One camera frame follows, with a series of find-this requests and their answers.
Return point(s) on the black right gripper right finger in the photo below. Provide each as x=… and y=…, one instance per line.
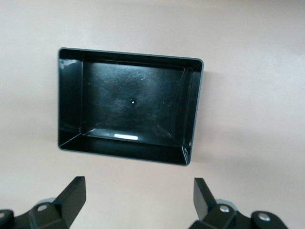
x=202, y=202

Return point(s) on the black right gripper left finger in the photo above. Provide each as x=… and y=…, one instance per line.
x=69, y=202

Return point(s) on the black plastic rectangular box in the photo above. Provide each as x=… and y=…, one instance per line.
x=131, y=100

